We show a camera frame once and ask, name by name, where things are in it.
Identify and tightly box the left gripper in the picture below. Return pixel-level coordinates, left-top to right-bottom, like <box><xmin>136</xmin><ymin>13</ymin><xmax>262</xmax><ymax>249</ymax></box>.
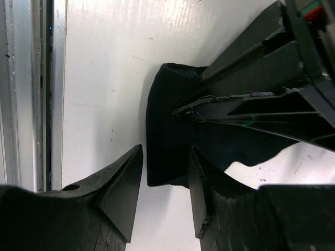
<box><xmin>172</xmin><ymin>1</ymin><xmax>334</xmax><ymax>151</ymax></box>

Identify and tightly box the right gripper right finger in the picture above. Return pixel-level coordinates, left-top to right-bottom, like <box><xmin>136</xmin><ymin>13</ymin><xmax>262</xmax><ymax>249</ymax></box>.
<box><xmin>188</xmin><ymin>148</ymin><xmax>334</xmax><ymax>250</ymax></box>

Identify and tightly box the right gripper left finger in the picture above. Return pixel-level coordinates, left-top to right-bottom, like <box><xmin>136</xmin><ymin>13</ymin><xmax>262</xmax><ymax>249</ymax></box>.
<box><xmin>1</xmin><ymin>145</ymin><xmax>143</xmax><ymax>250</ymax></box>

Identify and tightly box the black sock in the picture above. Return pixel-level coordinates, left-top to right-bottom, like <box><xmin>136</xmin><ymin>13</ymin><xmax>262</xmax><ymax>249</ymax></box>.
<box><xmin>146</xmin><ymin>63</ymin><xmax>296</xmax><ymax>188</ymax></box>

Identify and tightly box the aluminium rail frame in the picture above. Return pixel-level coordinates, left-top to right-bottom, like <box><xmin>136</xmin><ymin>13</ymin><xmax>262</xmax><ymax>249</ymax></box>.
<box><xmin>1</xmin><ymin>1</ymin><xmax>67</xmax><ymax>193</ymax></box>

